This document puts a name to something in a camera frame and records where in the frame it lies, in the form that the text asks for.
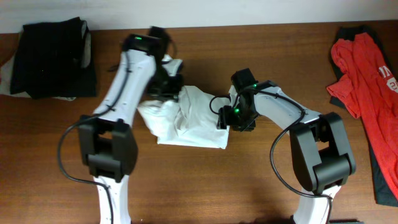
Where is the dark teal garment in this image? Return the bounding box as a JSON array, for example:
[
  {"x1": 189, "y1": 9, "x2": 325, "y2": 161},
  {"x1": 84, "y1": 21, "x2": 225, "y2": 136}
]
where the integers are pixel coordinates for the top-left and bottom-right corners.
[{"x1": 333, "y1": 25, "x2": 397, "y2": 207}]

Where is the black folded garment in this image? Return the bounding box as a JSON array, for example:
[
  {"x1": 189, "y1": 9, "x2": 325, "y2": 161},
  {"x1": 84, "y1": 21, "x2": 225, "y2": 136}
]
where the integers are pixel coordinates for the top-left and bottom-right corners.
[{"x1": 10, "y1": 17, "x2": 97, "y2": 99}]

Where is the grey folded garment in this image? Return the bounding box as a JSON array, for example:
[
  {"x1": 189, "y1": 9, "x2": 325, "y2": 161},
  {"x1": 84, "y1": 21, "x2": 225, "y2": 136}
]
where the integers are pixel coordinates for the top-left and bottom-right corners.
[{"x1": 80, "y1": 20, "x2": 91, "y2": 68}]

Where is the white t-shirt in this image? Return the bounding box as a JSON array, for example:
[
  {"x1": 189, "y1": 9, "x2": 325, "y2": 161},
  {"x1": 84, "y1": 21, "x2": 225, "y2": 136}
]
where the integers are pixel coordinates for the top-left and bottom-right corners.
[{"x1": 137, "y1": 54, "x2": 239, "y2": 150}]

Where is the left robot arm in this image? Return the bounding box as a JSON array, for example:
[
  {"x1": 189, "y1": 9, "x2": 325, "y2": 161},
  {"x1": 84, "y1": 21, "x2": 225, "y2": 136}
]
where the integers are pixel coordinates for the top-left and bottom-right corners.
[{"x1": 78, "y1": 33, "x2": 183, "y2": 223}]

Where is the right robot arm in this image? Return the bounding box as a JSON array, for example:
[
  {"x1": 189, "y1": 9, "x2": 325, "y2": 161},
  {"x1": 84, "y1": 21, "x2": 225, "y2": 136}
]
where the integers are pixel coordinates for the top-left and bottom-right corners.
[{"x1": 217, "y1": 80, "x2": 356, "y2": 223}]

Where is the red t-shirt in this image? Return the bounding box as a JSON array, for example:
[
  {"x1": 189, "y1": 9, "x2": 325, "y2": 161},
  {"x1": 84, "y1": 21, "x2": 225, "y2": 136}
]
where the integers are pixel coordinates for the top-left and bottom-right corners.
[{"x1": 326, "y1": 33, "x2": 397, "y2": 197}]

